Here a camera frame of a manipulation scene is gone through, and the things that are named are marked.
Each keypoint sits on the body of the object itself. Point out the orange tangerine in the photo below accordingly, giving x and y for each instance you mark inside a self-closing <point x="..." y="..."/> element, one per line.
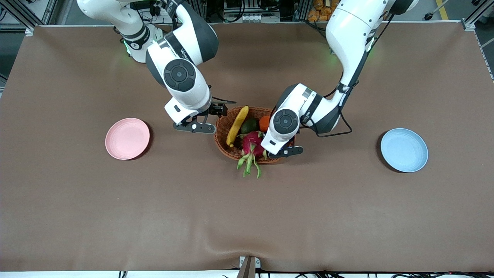
<point x="264" y="123"/>

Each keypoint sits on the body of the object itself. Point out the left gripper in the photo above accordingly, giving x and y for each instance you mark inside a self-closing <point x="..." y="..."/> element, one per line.
<point x="291" y="141"/>

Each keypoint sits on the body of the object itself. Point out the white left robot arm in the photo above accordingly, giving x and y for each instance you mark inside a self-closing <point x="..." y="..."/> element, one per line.
<point x="347" y="34"/>

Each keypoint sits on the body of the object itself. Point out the green avocado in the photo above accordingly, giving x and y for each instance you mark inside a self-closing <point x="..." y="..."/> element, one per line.
<point x="250" y="126"/>

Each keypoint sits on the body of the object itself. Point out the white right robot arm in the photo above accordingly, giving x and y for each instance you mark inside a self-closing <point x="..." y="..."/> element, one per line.
<point x="185" y="38"/>

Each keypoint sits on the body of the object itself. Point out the brown table cloth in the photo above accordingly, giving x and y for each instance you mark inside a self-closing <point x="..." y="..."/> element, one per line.
<point x="247" y="216"/>

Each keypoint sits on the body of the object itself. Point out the pink dragon fruit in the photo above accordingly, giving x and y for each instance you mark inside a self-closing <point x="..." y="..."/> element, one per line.
<point x="252" y="143"/>

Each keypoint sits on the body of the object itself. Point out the grey control box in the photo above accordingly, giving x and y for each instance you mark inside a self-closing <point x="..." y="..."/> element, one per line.
<point x="251" y="13"/>

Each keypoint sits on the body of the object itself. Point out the pink plate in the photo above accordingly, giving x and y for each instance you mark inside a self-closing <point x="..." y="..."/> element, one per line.
<point x="127" y="139"/>

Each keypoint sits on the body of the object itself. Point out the silver aluminium frame profile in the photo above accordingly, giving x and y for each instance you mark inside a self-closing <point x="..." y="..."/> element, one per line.
<point x="472" y="21"/>
<point x="23" y="15"/>

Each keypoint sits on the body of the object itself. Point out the brown wicker basket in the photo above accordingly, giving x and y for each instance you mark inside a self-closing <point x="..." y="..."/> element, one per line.
<point x="224" y="141"/>

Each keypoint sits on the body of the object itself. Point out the metal table edge bracket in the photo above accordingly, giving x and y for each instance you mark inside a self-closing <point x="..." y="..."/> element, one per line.
<point x="247" y="267"/>

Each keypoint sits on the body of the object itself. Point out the blue plate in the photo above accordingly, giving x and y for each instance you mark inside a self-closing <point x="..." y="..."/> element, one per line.
<point x="404" y="150"/>

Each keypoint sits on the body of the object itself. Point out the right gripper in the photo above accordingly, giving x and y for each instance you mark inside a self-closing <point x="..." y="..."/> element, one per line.
<point x="217" y="109"/>

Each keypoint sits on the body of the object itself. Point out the yellow banana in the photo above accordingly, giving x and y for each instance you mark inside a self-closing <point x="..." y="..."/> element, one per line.
<point x="237" y="125"/>

